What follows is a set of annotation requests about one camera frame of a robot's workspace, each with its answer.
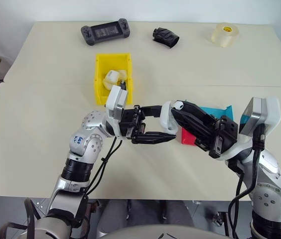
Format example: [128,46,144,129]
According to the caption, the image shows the teal box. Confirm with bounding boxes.
[184,99,236,123]

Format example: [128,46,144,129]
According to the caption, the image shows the grey rounded robot torso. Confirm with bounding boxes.
[104,224,231,239]

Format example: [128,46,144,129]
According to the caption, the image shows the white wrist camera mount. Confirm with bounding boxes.
[105,85,129,123]
[219,96,281,162]

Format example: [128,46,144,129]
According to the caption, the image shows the dark grey handheld game controller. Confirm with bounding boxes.
[80,19,132,47]

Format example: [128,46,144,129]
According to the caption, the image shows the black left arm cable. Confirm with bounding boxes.
[85,135,124,196]

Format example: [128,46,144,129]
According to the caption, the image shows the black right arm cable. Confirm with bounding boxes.
[227,123,267,239]

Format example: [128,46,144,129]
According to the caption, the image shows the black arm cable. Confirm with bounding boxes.
[85,135,124,196]
[227,123,267,239]

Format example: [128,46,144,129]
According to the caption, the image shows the yellow plastic bin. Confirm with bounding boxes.
[94,52,134,106]

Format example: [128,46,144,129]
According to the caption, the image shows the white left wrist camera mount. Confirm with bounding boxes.
[105,85,129,123]

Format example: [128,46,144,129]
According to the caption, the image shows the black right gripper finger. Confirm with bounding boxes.
[171,109,216,150]
[179,101,218,125]

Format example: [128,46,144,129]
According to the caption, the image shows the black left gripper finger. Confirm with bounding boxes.
[131,131,176,145]
[133,105,162,119]

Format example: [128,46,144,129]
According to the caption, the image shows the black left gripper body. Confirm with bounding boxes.
[119,107,146,139]

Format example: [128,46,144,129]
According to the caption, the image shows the clear tape roll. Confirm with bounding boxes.
[210,22,240,48]

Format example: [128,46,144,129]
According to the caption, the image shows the black cable loop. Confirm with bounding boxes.
[0,198,43,239]

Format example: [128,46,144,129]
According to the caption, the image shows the black crumpled plastic object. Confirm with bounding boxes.
[152,26,181,49]

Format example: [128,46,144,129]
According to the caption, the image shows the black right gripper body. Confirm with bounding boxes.
[208,117,239,159]

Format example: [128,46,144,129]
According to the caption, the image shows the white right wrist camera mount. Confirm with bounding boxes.
[219,96,281,162]

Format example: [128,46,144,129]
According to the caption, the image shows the white earbud case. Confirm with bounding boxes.
[102,70,120,90]
[158,100,179,133]

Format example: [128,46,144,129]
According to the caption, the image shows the red box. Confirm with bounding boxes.
[176,127,197,146]

